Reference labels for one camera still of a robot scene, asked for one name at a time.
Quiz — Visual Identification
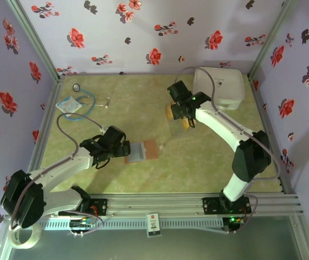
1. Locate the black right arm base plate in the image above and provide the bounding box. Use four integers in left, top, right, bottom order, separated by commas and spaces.
202, 197, 252, 215

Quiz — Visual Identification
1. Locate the white label tag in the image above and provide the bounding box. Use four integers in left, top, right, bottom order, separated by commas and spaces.
146, 213, 161, 238

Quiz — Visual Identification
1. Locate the controller board with wires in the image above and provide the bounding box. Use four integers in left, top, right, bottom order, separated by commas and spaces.
69, 207, 106, 238
222, 215, 258, 235

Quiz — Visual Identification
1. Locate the white gauze packet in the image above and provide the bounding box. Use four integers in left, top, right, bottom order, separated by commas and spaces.
56, 96, 81, 118

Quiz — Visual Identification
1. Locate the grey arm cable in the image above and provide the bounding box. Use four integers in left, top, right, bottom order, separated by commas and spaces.
174, 67, 279, 179
9, 113, 105, 231

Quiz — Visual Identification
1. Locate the pink leather card holder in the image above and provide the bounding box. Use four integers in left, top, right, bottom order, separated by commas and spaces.
123, 139, 166, 165

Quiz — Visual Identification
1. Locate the white medical bag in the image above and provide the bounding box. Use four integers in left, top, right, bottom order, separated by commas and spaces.
192, 67, 246, 111

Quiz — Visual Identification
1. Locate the wooden slat rack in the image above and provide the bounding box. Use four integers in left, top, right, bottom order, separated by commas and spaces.
166, 104, 197, 137

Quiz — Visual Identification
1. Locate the aluminium frame post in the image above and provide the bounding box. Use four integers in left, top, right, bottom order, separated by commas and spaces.
247, 0, 298, 79
6, 0, 66, 82

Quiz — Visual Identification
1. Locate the blue stethoscope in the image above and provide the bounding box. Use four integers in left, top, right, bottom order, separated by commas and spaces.
63, 83, 111, 120

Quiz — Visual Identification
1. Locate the white slotted cable duct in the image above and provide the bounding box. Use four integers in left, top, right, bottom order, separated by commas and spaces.
39, 218, 224, 231

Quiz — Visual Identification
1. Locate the grey left arm cable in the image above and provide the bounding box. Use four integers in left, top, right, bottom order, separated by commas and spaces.
9, 113, 105, 231

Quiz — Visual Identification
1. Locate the aluminium side rail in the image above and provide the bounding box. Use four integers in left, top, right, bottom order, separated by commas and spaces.
247, 75, 297, 194
27, 77, 64, 196

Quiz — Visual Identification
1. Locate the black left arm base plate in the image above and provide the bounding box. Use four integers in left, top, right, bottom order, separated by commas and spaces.
88, 198, 108, 217

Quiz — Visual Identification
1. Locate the grey right arm cable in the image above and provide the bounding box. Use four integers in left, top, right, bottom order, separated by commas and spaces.
174, 67, 279, 179

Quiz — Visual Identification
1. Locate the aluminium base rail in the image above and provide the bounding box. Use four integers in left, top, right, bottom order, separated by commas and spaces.
4, 192, 305, 220

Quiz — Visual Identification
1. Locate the clear tape roll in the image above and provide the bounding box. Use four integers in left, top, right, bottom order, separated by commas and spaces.
9, 224, 42, 250

